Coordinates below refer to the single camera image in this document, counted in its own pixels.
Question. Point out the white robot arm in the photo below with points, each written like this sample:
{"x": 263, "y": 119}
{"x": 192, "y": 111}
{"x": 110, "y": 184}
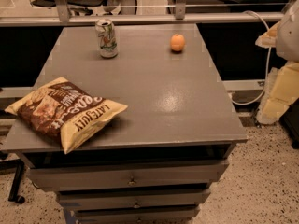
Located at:
{"x": 284, "y": 35}

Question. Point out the orange fruit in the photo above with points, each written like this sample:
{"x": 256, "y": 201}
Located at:
{"x": 177, "y": 43}

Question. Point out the drawer knob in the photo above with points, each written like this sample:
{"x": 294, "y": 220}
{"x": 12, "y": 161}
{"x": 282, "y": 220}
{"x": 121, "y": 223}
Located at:
{"x": 136, "y": 205}
{"x": 132, "y": 182}

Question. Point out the middle drawer knob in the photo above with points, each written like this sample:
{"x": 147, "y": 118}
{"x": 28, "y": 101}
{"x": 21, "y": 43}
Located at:
{"x": 136, "y": 205}

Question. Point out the Late July chip bag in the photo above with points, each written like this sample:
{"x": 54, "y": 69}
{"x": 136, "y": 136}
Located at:
{"x": 65, "y": 113}

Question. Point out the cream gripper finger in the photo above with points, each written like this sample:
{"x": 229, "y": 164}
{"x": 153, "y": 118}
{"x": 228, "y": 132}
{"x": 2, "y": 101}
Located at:
{"x": 268, "y": 39}

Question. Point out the grey drawer cabinet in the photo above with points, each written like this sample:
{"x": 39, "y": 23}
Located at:
{"x": 174, "y": 137}

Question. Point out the top drawer knob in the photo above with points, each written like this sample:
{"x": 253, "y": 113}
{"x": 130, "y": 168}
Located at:
{"x": 132, "y": 182}

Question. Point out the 7up soda can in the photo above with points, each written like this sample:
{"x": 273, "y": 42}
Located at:
{"x": 106, "y": 37}

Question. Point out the metal railing frame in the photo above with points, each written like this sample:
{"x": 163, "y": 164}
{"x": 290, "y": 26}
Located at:
{"x": 60, "y": 13}

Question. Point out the black stand leg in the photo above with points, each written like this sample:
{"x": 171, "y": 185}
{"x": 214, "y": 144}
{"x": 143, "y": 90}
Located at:
{"x": 18, "y": 166}

